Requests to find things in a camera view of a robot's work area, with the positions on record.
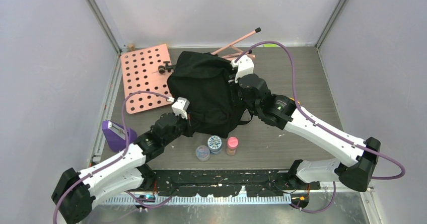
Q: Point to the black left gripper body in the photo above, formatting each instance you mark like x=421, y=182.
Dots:
x=183, y=128

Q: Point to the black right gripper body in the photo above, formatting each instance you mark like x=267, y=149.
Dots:
x=254, y=109

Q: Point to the black backpack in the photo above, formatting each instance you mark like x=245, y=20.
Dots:
x=214, y=105

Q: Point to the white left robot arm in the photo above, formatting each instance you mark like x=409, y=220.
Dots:
x=106, y=172

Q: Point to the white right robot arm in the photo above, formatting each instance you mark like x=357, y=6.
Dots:
x=354, y=159

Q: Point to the clear jar of beads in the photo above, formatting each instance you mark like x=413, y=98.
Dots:
x=202, y=152

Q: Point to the pink stand with black feet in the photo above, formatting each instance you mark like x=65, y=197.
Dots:
x=168, y=67

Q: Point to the blue patterned lid jar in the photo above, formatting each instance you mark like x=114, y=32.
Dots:
x=214, y=144

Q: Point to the purple card holder box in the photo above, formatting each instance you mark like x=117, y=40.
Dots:
x=114, y=135

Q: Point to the pink lid jar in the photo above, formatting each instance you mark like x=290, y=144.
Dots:
x=232, y=144

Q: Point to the pink perforated board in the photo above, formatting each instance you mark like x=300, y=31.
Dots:
x=140, y=73

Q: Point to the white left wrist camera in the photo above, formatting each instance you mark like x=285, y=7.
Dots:
x=179, y=106

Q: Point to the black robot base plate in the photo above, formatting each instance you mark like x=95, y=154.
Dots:
x=225, y=183

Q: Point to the aluminium frame rail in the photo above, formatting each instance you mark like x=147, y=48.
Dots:
x=191, y=183

